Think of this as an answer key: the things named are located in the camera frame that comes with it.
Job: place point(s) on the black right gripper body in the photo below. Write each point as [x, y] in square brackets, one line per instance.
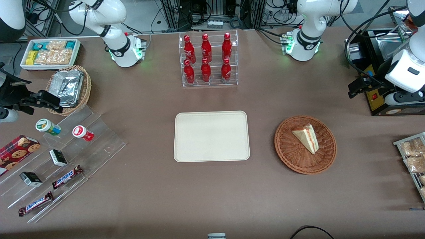
[10, 94]

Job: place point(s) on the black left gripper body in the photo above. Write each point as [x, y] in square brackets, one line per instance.
[377, 83]

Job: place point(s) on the triangular white bread sandwich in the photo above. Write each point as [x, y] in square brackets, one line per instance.
[307, 137]

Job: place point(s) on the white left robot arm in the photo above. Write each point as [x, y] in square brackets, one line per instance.
[303, 43]

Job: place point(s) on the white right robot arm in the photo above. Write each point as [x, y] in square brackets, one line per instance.
[123, 49]

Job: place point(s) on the silver foil food tray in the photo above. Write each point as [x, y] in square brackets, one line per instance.
[70, 94]
[66, 75]

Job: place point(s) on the light tan wicker basket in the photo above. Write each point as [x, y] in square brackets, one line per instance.
[86, 89]

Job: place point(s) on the grey snack tray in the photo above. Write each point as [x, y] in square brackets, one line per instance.
[398, 143]

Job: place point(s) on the brown wicker basket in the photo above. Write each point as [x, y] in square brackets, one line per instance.
[298, 159]

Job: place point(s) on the cream plastic tray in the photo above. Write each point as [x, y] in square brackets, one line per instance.
[211, 136]

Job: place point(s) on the black food warmer machine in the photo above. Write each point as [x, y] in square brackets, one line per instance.
[377, 106]

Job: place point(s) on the green lid snack cup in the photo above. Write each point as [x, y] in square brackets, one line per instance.
[46, 126]

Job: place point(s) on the steel food pan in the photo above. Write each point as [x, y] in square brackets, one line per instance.
[390, 41]

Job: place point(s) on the yellow snack packet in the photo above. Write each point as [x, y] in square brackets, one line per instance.
[31, 58]

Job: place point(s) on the clear peanut snack packet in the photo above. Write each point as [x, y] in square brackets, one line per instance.
[56, 45]
[53, 57]

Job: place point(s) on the red lid snack cup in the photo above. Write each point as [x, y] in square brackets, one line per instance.
[81, 132]

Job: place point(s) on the red chocolate chip cookie box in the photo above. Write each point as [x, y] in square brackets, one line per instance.
[16, 152]

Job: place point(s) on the white plastic snack bin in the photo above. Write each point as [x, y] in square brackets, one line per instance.
[77, 53]

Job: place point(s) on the teal snack packet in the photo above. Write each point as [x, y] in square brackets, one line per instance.
[70, 44]
[40, 46]

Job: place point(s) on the small dark carton box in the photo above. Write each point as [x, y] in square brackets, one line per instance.
[58, 158]
[30, 179]

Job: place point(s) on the clear acrylic stepped display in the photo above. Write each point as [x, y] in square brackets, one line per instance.
[99, 146]

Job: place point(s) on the clear nut snack packet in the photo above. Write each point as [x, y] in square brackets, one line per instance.
[422, 180]
[416, 164]
[413, 147]

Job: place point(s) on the Snickers chocolate bar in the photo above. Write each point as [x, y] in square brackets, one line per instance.
[66, 177]
[36, 204]

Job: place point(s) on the red aluminium cola bottle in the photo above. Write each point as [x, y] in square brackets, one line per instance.
[226, 71]
[206, 72]
[189, 73]
[189, 49]
[206, 49]
[226, 47]

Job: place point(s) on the clear acrylic bottle rack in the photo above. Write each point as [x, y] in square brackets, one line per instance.
[214, 83]

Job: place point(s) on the white power strip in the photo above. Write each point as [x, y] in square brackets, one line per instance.
[214, 24]

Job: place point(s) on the small grey device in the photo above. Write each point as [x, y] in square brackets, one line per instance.
[216, 236]

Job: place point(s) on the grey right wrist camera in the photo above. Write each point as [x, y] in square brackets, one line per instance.
[8, 115]

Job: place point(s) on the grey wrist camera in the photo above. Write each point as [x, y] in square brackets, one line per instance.
[403, 99]
[8, 115]

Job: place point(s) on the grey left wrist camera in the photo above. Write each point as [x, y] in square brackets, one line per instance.
[403, 99]

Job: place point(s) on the aluminium frame post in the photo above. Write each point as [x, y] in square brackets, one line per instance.
[258, 13]
[172, 13]

